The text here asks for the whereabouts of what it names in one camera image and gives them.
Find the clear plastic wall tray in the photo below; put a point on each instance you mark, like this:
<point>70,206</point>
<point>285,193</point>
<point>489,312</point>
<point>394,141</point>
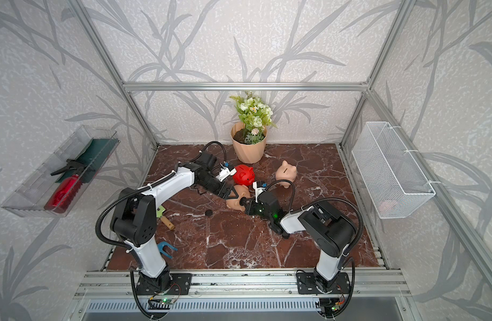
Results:
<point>30,198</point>

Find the pink object in basket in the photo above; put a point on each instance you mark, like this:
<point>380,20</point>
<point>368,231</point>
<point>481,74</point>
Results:
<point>387,206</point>

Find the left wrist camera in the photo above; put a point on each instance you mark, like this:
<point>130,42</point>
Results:
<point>227,169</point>

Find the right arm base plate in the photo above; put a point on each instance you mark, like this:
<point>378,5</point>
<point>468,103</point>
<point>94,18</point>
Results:
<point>313,283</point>

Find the green garden fork tool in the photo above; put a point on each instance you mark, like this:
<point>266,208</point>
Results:
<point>160,215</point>

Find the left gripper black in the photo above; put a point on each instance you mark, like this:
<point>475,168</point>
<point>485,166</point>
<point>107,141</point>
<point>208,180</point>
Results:
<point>220,192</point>

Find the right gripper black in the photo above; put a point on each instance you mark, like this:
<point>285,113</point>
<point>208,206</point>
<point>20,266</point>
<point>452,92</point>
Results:
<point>250,206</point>

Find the blue garden rake tool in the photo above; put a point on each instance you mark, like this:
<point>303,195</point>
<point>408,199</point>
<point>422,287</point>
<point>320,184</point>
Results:
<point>166,249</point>

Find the beige piggy bank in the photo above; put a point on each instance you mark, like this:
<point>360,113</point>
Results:
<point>237,193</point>
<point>286,172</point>

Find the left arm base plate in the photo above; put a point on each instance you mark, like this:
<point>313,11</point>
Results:
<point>172,284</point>

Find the red piggy bank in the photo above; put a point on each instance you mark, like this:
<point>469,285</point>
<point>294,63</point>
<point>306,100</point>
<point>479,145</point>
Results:
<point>244,175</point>

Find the white wire basket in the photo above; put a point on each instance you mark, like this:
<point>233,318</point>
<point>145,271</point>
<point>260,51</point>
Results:
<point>390,171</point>

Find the green white artificial plant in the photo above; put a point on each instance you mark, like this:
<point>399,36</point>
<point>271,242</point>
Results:
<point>255,115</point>

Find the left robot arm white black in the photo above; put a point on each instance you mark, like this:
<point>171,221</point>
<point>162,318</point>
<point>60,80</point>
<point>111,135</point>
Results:
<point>130,222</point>

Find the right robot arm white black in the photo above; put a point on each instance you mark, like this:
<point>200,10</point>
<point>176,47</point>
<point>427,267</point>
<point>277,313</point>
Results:
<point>336,226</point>

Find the beige flower pot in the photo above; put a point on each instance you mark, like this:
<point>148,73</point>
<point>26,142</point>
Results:
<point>247,153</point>

